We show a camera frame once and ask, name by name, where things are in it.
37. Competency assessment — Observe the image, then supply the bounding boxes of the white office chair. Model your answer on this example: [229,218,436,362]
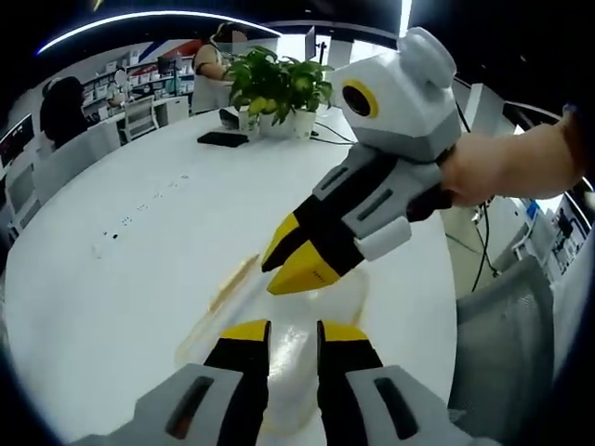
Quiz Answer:
[33,121,123,203]
[120,95,158,144]

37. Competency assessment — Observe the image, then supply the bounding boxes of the small black monitor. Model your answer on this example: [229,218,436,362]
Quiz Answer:
[156,54,181,79]

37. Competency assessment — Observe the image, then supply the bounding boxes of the black phone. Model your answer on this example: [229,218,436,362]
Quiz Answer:
[196,131,248,149]

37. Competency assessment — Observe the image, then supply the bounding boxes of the long ceiling light strip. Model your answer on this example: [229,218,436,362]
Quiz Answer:
[38,9,281,55]

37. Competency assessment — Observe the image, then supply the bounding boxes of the white storage shelves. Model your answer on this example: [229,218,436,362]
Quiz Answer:
[81,44,197,118]

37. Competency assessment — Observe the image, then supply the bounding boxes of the clear plastic box with buckles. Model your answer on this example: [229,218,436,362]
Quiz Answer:
[175,253,374,431]

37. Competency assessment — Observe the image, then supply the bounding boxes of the person's right hand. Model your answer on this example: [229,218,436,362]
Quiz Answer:
[436,132,518,209]

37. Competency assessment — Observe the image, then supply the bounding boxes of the grey mesh chair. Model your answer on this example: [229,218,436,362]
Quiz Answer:
[447,255,560,440]

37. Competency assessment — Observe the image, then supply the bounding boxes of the white plant pot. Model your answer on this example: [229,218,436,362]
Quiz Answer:
[257,109,318,140]

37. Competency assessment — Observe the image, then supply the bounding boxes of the side-on monitor on stand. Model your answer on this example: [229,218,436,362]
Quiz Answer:
[303,25,329,62]

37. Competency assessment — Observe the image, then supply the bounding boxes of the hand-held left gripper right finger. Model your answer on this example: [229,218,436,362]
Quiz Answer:
[317,319,503,446]

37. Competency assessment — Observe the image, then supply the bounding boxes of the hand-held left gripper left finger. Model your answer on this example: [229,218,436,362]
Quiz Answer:
[78,319,272,446]

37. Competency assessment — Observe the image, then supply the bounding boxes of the black cable on table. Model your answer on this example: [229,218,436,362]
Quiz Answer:
[310,119,360,146]

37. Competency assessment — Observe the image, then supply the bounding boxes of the green potted plant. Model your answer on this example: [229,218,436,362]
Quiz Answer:
[227,45,337,127]

